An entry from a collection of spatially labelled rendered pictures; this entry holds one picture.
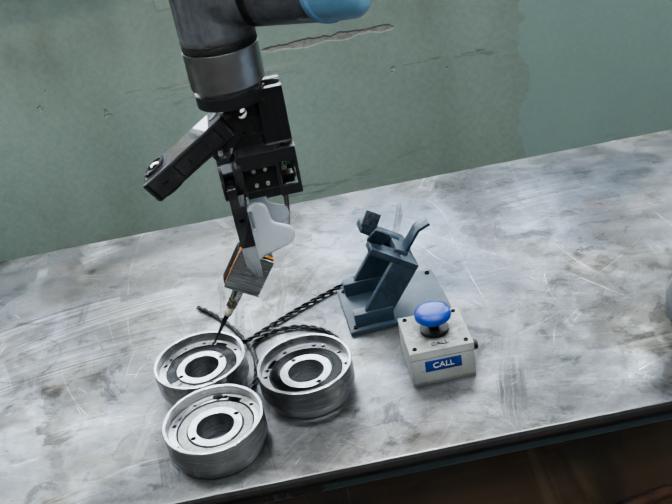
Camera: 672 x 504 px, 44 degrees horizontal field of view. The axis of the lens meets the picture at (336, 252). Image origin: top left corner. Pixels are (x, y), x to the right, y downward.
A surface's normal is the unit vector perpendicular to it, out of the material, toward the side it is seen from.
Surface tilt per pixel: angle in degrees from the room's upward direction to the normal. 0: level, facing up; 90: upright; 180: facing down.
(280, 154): 90
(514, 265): 0
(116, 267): 0
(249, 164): 90
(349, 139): 90
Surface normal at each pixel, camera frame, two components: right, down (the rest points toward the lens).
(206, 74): -0.31, 0.53
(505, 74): 0.12, 0.48
